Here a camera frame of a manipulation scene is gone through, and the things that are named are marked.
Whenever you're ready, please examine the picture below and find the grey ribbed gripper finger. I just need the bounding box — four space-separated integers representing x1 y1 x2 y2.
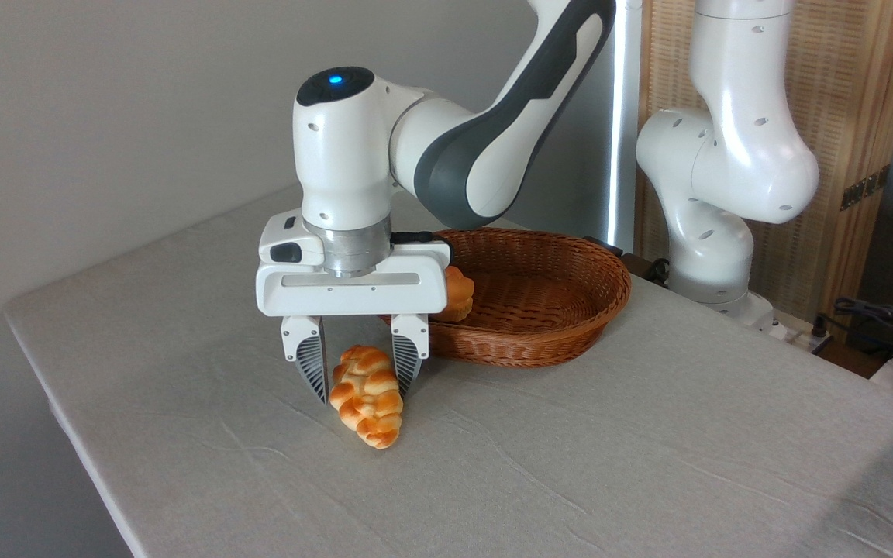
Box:
388 312 433 401
280 315 330 406

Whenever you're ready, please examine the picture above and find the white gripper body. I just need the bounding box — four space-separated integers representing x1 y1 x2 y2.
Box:
254 209 453 318

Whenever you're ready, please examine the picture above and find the long braided bread loaf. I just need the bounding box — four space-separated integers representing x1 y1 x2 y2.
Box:
328 344 405 451

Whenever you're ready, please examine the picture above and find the round flower-shaped bread roll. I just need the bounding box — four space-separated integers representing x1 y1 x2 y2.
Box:
429 264 476 324

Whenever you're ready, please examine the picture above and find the brown oval wicker basket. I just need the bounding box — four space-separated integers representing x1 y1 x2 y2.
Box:
375 226 633 369

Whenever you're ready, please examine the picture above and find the grey tablecloth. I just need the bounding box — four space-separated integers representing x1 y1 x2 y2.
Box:
2 181 893 558

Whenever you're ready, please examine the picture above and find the white vertical light strip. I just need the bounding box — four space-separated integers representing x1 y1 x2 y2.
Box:
605 0 644 253

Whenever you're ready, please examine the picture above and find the black plug with white socket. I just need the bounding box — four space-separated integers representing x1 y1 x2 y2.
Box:
786 312 836 355

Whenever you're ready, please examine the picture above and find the metal screen hinge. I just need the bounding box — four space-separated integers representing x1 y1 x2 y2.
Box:
840 164 891 212

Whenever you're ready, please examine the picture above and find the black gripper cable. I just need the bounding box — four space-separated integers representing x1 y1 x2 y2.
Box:
390 229 457 269

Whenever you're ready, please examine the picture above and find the black cable bundle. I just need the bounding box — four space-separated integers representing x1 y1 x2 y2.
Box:
833 296 893 367

